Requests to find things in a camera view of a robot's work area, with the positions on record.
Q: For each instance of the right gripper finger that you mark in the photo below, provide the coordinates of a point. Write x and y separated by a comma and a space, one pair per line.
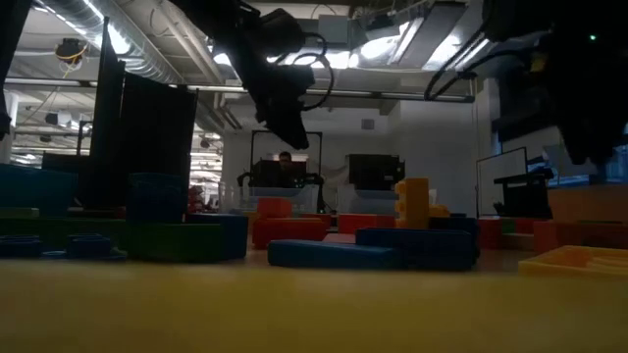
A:
611, 142
579, 144

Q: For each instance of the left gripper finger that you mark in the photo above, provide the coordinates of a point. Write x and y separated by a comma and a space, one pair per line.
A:
300, 135
282, 130

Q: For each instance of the small crimson lego brick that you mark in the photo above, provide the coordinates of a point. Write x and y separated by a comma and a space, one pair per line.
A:
275, 208

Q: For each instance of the red wooden block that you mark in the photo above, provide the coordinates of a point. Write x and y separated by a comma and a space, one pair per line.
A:
579, 237

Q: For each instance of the long magenta lego brick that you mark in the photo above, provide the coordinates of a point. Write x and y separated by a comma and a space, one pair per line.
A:
289, 233

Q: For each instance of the salmon wooden block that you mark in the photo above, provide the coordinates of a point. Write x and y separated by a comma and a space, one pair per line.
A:
363, 224

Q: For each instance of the long pink wooden block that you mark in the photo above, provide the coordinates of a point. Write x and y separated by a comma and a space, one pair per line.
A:
338, 239

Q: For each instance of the tan wooden block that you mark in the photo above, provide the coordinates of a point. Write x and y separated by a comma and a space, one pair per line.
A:
517, 242

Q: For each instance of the long orange lego brick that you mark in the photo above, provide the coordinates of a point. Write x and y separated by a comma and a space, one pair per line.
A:
574, 262

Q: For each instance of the long blue wooden block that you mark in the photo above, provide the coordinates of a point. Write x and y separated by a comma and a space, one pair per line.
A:
324, 255

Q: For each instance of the red arch block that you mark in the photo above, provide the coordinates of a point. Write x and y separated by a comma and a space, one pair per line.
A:
490, 235

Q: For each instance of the yellow lego brick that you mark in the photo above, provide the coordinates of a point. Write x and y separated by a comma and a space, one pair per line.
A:
412, 203

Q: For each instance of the long green lego brick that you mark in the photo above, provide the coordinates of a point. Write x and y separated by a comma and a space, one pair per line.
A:
172, 242
49, 229

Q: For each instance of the long blue lego brick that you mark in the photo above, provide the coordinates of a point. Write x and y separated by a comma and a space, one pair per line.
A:
432, 250

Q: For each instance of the person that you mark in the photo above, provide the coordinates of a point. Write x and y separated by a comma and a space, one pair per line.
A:
285, 158

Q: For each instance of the black monitor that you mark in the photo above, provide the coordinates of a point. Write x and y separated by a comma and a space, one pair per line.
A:
267, 174

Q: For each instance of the ceiling light panel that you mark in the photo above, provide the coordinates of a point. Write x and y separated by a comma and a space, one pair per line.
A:
338, 59
223, 59

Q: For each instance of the orange plastic bin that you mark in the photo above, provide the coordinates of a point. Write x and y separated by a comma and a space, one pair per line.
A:
589, 203

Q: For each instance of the grey vent box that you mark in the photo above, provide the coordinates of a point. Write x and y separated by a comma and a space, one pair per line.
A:
336, 29

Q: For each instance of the black desk equipment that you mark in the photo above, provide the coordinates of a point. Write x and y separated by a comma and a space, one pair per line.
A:
527, 201

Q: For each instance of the white board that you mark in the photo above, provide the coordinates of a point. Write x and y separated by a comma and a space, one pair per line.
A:
500, 169

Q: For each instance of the black equipment box on stand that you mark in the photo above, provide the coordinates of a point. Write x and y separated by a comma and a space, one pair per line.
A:
375, 171

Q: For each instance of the grey horizontal pipe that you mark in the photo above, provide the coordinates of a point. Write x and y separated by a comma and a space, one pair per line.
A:
382, 94

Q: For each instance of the small green lego brick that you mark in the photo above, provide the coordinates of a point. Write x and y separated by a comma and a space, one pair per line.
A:
507, 225

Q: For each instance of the red background object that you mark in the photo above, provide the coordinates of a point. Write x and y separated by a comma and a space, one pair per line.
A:
198, 201

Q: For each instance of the yellow wooden block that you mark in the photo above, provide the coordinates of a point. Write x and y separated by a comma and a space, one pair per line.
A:
314, 314

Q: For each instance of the black yellow ceiling reel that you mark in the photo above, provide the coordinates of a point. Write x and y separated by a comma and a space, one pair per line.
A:
71, 51

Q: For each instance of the teal plastic bin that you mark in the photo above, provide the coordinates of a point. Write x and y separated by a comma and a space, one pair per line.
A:
34, 191

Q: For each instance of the black gantry frame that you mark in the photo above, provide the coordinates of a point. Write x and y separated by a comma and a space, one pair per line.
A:
260, 132

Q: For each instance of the silver corrugated duct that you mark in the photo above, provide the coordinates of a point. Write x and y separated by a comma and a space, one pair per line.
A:
147, 59

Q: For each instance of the large grey air duct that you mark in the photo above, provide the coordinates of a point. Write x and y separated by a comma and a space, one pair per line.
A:
441, 44

